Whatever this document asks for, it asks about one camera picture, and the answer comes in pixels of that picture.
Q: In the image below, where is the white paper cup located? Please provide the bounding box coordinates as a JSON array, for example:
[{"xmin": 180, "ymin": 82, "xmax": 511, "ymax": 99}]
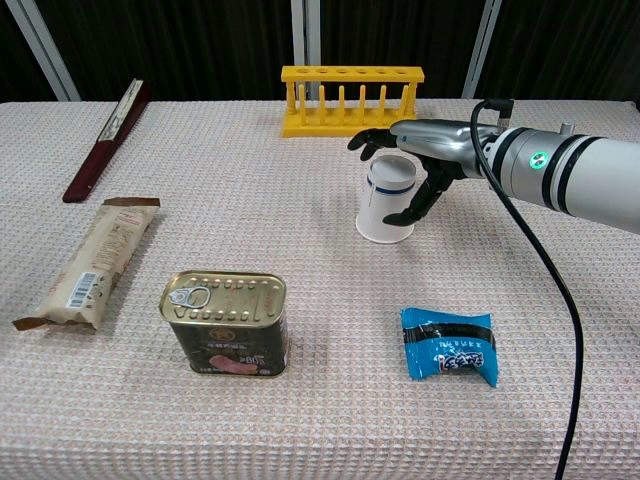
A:
[{"xmin": 355, "ymin": 154, "xmax": 418, "ymax": 245}]

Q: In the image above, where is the black cable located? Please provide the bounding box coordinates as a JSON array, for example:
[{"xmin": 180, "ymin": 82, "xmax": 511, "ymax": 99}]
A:
[{"xmin": 470, "ymin": 98, "xmax": 583, "ymax": 480}]

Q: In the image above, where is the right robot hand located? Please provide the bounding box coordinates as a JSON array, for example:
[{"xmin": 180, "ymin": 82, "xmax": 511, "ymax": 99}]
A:
[{"xmin": 347, "ymin": 118, "xmax": 497, "ymax": 228}]

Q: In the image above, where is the woven beige tablecloth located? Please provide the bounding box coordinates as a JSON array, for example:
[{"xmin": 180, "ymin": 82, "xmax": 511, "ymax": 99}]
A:
[{"xmin": 0, "ymin": 98, "xmax": 640, "ymax": 480}]

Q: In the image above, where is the dark red flat box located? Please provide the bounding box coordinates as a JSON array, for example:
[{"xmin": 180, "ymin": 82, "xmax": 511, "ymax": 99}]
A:
[{"xmin": 62, "ymin": 78, "xmax": 151, "ymax": 204}]

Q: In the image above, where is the black curtain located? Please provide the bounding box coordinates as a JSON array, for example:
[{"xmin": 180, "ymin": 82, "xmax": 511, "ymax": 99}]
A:
[{"xmin": 0, "ymin": 0, "xmax": 640, "ymax": 103}]

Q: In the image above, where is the grey metal post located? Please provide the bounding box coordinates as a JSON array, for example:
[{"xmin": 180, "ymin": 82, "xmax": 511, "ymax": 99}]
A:
[
  {"xmin": 461, "ymin": 0, "xmax": 503, "ymax": 100},
  {"xmin": 6, "ymin": 0, "xmax": 81, "ymax": 103},
  {"xmin": 291, "ymin": 0, "xmax": 322, "ymax": 99}
]

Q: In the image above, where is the luncheon meat tin can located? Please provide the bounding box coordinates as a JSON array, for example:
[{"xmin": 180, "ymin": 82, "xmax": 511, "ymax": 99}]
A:
[{"xmin": 159, "ymin": 270, "xmax": 291, "ymax": 379}]

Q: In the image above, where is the blue snack packet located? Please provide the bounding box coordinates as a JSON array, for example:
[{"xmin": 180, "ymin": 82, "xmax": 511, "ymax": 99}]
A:
[{"xmin": 400, "ymin": 306, "xmax": 500, "ymax": 389}]

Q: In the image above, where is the yellow test tube rack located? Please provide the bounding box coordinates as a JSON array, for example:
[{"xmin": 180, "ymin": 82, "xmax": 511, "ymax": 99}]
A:
[{"xmin": 279, "ymin": 65, "xmax": 427, "ymax": 138}]

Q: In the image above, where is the beige snack bar wrapper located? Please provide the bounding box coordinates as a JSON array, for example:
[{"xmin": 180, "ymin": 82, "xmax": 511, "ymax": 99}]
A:
[{"xmin": 12, "ymin": 196, "xmax": 162, "ymax": 332}]

